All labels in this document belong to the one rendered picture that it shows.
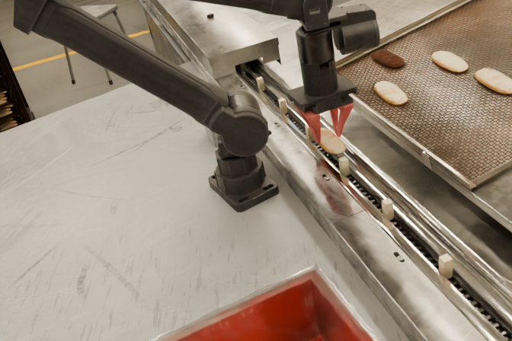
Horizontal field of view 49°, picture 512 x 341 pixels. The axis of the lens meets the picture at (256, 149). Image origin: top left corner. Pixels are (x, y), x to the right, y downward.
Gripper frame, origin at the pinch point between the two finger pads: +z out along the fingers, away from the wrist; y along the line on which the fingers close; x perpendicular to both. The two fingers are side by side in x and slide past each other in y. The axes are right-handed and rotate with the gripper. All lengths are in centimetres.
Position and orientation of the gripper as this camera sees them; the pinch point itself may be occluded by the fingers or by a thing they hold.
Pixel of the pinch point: (327, 135)
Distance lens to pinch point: 98.7
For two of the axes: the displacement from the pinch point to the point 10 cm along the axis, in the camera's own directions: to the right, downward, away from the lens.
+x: -3.3, -4.3, 8.4
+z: 1.8, 8.4, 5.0
